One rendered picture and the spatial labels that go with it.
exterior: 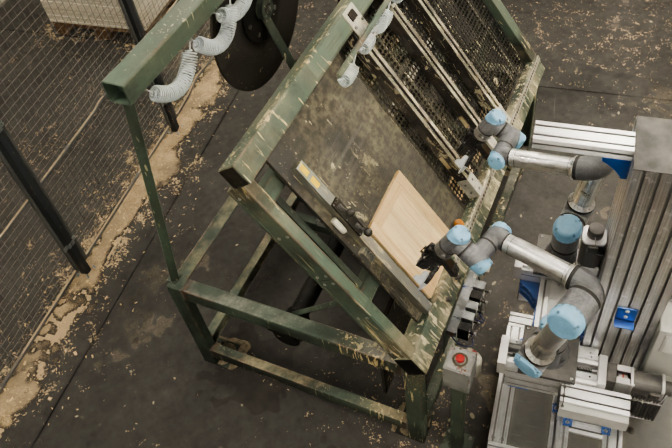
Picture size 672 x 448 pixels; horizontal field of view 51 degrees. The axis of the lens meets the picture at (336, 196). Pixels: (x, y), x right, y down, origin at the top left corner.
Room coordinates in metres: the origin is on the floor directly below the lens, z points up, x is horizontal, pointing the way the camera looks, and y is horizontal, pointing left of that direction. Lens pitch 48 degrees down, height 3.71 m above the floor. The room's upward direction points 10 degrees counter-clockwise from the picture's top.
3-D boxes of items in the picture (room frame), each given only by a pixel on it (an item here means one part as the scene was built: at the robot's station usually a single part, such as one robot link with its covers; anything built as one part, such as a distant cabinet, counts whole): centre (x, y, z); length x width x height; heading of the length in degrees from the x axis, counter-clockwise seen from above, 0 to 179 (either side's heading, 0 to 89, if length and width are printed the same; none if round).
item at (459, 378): (1.43, -0.40, 0.84); 0.12 x 0.12 x 0.18; 59
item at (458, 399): (1.43, -0.40, 0.37); 0.06 x 0.06 x 0.75; 59
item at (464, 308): (1.84, -0.58, 0.69); 0.50 x 0.14 x 0.24; 149
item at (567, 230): (1.79, -0.96, 1.20); 0.13 x 0.12 x 0.14; 142
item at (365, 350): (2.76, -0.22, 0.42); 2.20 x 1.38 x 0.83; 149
